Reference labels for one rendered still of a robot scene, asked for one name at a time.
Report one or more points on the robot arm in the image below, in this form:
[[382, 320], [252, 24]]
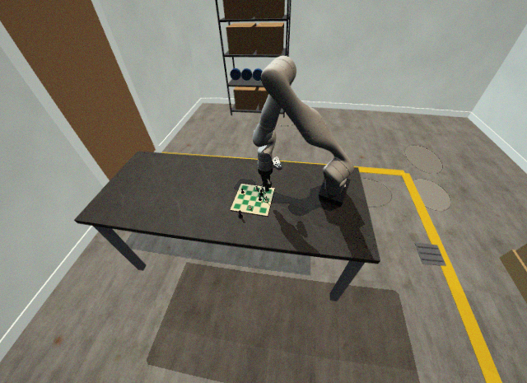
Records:
[[276, 78]]

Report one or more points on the green and cream chessboard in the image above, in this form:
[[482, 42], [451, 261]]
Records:
[[251, 196]]

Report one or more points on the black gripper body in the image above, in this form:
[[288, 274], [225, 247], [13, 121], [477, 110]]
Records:
[[266, 174]]

